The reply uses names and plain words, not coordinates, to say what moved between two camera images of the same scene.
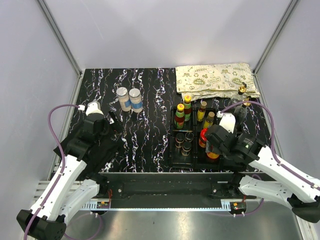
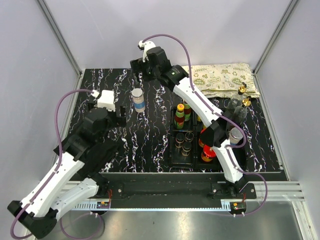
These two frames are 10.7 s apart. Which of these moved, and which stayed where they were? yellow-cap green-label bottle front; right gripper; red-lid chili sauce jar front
Moved: right gripper
Stayed: yellow-cap green-label bottle front; red-lid chili sauce jar front
